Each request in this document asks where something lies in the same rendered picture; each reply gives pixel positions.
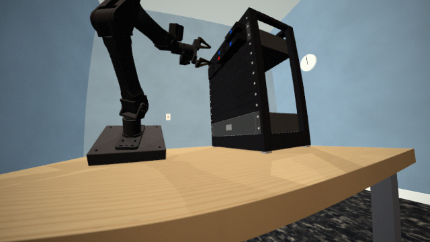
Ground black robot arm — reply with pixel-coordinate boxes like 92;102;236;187
90;0;193;150

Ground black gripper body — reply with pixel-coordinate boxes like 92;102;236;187
181;37;200;68

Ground black server rack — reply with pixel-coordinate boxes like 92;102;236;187
208;7;311;154

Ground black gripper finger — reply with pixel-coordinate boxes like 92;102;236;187
200;37;211;49
196;57;212;68

